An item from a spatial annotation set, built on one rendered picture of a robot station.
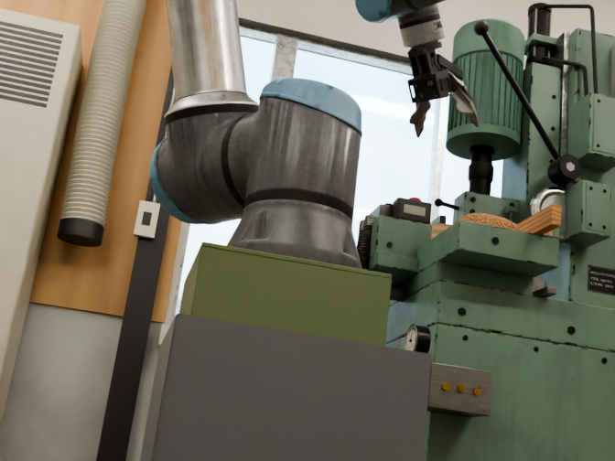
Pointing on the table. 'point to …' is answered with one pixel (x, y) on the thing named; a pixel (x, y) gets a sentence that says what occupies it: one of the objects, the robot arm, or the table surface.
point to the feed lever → (570, 168)
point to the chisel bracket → (469, 201)
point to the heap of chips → (490, 220)
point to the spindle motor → (488, 91)
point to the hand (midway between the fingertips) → (448, 132)
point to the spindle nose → (480, 169)
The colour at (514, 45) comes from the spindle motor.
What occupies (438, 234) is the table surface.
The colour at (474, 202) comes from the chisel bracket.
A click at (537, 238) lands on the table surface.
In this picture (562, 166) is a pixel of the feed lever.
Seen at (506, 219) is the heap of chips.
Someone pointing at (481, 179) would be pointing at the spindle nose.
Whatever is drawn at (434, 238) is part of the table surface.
